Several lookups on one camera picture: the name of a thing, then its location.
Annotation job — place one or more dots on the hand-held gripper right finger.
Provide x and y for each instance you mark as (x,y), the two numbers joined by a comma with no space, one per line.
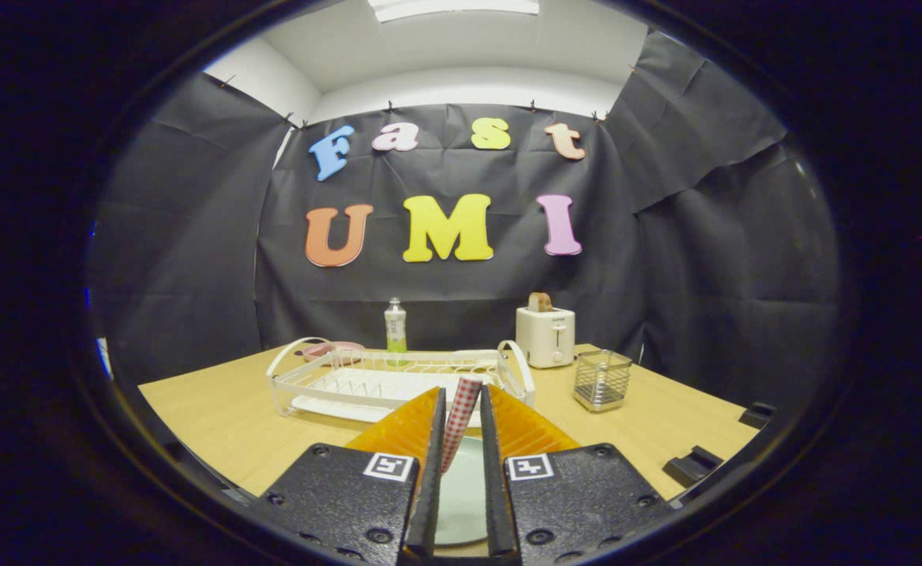
(578,503)

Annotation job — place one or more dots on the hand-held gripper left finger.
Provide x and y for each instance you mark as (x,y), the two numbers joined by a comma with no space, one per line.
(350,511)

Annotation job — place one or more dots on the pale green plate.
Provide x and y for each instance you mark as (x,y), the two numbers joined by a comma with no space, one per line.
(460,503)

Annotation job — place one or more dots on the black table clamp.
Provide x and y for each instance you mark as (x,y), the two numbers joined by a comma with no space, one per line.
(758,415)
(692,465)

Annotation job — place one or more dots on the white drip tray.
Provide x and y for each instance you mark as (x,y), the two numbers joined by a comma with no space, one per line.
(374,389)

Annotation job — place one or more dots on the pink bowl with food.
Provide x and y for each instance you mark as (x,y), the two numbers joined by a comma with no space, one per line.
(335,348)

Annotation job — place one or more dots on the white toaster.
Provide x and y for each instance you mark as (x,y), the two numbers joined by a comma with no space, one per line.
(545,338)

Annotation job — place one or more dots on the clear bottle green liquid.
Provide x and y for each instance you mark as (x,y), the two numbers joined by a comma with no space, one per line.
(395,322)

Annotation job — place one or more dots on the toast slice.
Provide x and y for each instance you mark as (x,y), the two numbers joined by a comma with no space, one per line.
(540,303)

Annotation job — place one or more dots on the black backdrop cloth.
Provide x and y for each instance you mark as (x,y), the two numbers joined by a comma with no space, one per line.
(704,259)

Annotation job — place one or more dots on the ceiling light panel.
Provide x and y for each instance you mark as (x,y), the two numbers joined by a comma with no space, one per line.
(453,8)

